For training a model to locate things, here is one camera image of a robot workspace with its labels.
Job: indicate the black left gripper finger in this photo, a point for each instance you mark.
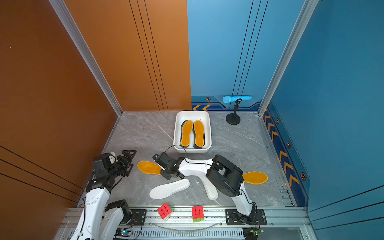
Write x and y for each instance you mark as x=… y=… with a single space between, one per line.
x=127 y=170
x=127 y=155

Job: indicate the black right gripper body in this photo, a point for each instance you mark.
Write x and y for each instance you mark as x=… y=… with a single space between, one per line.
x=166 y=173

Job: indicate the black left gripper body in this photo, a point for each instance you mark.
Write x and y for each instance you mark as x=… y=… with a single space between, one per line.
x=120 y=167

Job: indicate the yellow insole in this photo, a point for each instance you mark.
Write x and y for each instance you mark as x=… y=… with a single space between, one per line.
x=199 y=133
x=149 y=168
x=255 y=178
x=186 y=133

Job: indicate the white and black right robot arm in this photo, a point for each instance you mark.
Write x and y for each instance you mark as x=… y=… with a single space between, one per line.
x=218 y=174

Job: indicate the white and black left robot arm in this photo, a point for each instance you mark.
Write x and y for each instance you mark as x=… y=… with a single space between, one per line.
x=100 y=220

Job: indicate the white rectangular storage box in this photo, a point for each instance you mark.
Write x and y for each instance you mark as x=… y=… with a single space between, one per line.
x=192 y=133

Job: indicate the white insole left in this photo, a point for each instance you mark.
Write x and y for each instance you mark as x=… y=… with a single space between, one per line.
x=166 y=190

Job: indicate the white insole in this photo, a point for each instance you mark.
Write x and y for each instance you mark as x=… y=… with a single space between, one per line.
x=211 y=190
x=166 y=190

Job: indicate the left rubik's cube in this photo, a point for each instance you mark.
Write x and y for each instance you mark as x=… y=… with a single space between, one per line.
x=165 y=211

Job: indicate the rubik's cube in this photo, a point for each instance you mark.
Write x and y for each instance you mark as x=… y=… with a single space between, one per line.
x=165 y=211
x=198 y=214

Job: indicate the white insole right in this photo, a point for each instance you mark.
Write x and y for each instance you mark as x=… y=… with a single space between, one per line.
x=211 y=190

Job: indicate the right rubik's cube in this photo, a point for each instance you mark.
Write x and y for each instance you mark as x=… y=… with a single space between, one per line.
x=198 y=214

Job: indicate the left green circuit board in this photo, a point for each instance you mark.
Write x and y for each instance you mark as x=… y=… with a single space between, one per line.
x=123 y=232

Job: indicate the clear curved strip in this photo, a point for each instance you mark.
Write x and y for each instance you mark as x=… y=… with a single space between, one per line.
x=185 y=229

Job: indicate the black microphone stand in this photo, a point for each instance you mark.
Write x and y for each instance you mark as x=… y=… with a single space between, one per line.
x=234 y=118

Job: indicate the blue microphone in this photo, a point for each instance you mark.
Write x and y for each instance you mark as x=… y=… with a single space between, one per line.
x=230 y=99

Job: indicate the right circuit board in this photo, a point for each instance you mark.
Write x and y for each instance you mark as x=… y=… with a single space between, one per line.
x=250 y=234

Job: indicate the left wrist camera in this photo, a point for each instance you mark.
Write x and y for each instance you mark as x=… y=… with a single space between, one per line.
x=112 y=157

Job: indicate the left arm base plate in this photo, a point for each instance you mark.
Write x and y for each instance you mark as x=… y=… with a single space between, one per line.
x=136 y=217

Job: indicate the aluminium front rail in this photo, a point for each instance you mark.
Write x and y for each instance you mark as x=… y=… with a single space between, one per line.
x=283 y=224

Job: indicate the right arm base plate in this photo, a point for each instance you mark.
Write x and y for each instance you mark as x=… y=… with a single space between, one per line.
x=257 y=217

